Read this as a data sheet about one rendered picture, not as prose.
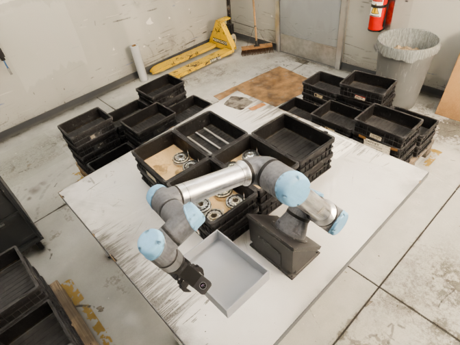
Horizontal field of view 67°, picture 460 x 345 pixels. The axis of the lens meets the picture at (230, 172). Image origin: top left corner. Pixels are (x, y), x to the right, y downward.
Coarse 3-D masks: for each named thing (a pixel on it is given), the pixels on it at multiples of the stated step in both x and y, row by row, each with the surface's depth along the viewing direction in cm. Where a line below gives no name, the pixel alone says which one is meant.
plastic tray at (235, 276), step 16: (208, 240) 133; (224, 240) 134; (192, 256) 130; (208, 256) 131; (224, 256) 130; (240, 256) 130; (208, 272) 126; (224, 272) 125; (240, 272) 124; (256, 272) 124; (224, 288) 120; (240, 288) 120; (256, 288) 118; (224, 304) 116; (240, 304) 114
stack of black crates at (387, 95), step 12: (360, 72) 316; (348, 84) 319; (360, 84) 320; (372, 84) 315; (384, 84) 308; (348, 96) 306; (360, 96) 298; (372, 96) 291; (384, 96) 285; (360, 108) 304
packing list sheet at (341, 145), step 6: (330, 132) 237; (336, 138) 232; (342, 138) 231; (336, 144) 227; (342, 144) 226; (348, 144) 226; (354, 144) 225; (336, 150) 223; (342, 150) 222; (336, 156) 218
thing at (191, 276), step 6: (186, 264) 105; (180, 270) 105; (186, 270) 105; (192, 270) 105; (180, 276) 104; (186, 276) 104; (192, 276) 104; (198, 276) 105; (186, 282) 104; (192, 282) 104; (198, 282) 104; (204, 282) 104; (210, 282) 104; (198, 288) 104; (204, 288) 104
